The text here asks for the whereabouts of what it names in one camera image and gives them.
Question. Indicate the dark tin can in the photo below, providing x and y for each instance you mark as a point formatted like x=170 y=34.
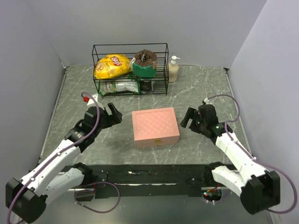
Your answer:
x=147 y=85

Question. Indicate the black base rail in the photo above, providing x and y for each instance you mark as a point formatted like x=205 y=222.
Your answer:
x=110 y=180

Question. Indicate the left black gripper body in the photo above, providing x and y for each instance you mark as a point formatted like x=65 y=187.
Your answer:
x=104 y=124

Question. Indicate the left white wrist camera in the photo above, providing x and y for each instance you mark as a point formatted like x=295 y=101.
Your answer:
x=90 y=100

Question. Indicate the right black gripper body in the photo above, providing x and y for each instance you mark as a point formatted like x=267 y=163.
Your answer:
x=198 y=124

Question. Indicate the pink jewelry box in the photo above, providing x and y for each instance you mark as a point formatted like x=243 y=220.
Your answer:
x=155 y=127

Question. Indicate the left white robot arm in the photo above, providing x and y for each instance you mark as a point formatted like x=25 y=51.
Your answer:
x=29 y=196

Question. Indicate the cream pump lotion bottle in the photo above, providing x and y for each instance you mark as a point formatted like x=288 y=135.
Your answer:
x=173 y=69

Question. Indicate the white green snack bag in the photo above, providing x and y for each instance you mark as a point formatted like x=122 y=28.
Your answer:
x=116 y=87

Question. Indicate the yellow Lays chips bag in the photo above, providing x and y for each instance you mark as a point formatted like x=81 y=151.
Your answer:
x=111 y=66

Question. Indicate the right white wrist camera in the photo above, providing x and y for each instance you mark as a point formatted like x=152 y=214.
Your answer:
x=206 y=101

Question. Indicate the black wire shelf rack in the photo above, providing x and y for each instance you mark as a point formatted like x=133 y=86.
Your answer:
x=129 y=50

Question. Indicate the brown green wrapped package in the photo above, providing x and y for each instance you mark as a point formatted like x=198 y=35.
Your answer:
x=144 y=64

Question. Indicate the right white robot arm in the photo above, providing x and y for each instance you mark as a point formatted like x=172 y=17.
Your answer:
x=257 y=187

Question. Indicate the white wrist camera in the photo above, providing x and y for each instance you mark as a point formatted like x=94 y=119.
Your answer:
x=206 y=101
x=90 y=100

